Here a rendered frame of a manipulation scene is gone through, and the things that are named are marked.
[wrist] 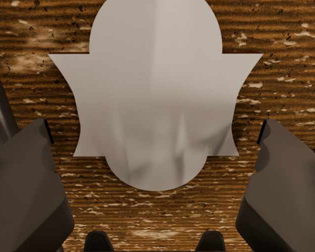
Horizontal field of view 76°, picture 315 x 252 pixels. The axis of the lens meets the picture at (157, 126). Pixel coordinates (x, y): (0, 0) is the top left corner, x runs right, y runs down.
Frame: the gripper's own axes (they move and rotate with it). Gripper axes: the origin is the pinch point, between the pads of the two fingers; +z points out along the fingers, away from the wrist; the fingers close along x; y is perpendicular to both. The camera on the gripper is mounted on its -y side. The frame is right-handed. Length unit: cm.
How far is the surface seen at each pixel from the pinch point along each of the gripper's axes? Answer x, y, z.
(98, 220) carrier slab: -5.2, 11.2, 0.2
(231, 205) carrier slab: 6.6, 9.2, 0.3
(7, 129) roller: -11.8, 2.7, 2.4
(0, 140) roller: -12.5, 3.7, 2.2
